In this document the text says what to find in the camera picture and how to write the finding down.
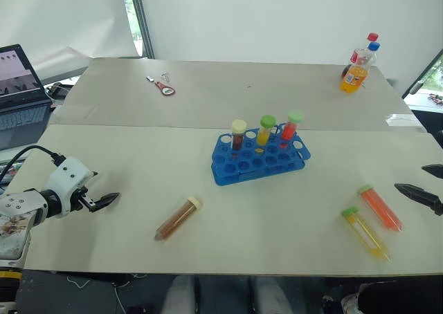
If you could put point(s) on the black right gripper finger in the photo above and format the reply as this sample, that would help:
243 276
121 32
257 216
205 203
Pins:
434 171
420 194

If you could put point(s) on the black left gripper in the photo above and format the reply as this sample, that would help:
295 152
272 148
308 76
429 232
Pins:
82 198

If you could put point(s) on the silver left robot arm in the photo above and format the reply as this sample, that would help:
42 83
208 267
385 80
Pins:
17 205

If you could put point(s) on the orange tube green cap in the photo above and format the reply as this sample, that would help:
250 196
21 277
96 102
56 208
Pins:
380 208

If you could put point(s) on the yellow tube green cap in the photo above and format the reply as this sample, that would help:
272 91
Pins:
365 232
264 132

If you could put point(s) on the brown tube cream cap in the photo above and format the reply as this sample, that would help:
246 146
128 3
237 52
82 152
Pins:
178 219

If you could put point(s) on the dark red tube cream cap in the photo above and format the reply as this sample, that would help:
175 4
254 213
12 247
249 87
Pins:
238 137

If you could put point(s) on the red tube green cap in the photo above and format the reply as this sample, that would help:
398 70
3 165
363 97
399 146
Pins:
289 129

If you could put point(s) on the blue test tube rack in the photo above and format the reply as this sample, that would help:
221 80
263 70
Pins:
257 165

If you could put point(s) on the black rounded shape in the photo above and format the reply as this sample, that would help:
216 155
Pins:
401 298

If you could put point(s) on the beige paper table sheet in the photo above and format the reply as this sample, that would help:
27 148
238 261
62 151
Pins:
207 238
242 92

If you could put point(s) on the grey rounded shape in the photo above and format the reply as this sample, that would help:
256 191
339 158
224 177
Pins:
178 295
270 295

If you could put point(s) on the orange soda bottle blue cap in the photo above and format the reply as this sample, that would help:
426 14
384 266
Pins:
356 75

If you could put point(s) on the small white clip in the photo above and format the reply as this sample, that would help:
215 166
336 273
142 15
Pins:
149 79

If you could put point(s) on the metal paper clip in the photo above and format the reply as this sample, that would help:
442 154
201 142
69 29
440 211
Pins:
165 76

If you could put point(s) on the open grey laptop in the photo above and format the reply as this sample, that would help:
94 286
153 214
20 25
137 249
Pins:
17 96

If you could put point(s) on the cola bottle red cap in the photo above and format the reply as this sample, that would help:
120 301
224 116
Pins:
356 54

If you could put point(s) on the white paper backdrop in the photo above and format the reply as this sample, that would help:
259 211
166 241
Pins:
65 20

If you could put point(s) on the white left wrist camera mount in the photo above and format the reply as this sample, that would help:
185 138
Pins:
67 175

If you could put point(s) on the dark window frame post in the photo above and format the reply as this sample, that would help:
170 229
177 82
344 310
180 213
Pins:
142 20

